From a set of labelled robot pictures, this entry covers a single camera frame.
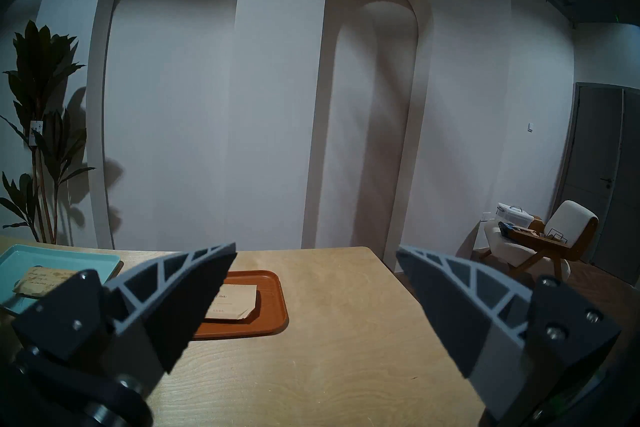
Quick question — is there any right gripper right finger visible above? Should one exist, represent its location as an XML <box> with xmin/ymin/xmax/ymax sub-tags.
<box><xmin>396</xmin><ymin>245</ymin><xmax>622</xmax><ymax>424</ymax></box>

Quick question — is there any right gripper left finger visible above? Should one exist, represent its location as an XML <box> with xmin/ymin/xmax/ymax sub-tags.
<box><xmin>11</xmin><ymin>242</ymin><xmax>238</xmax><ymax>399</ymax></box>

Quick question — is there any plain brown envelope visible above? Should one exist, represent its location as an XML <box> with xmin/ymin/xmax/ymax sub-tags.
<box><xmin>204</xmin><ymin>283</ymin><xmax>260</xmax><ymax>320</ymax></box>

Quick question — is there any stained brown envelope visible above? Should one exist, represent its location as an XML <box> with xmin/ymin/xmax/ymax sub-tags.
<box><xmin>14</xmin><ymin>266</ymin><xmax>81</xmax><ymax>299</ymax></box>

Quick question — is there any orange tray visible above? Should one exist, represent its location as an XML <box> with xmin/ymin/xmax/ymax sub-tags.
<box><xmin>190</xmin><ymin>270</ymin><xmax>290</xmax><ymax>340</ymax></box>

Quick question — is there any teal tray with leaf print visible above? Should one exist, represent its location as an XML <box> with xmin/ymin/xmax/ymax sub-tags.
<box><xmin>0</xmin><ymin>244</ymin><xmax>122</xmax><ymax>316</ymax></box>

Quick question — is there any white box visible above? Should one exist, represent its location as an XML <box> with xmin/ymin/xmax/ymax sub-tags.
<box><xmin>496</xmin><ymin>203</ymin><xmax>535</xmax><ymax>230</ymax></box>

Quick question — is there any grey door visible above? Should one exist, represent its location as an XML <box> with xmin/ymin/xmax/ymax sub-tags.
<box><xmin>552</xmin><ymin>82</ymin><xmax>640</xmax><ymax>286</ymax></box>

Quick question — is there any tall green leafy plant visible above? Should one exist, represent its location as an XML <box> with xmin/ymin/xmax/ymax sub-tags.
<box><xmin>0</xmin><ymin>21</ymin><xmax>96</xmax><ymax>244</ymax></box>

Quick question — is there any white armchair with wooden frame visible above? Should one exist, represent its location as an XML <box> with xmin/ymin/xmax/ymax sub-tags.
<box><xmin>480</xmin><ymin>201</ymin><xmax>599</xmax><ymax>281</ymax></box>

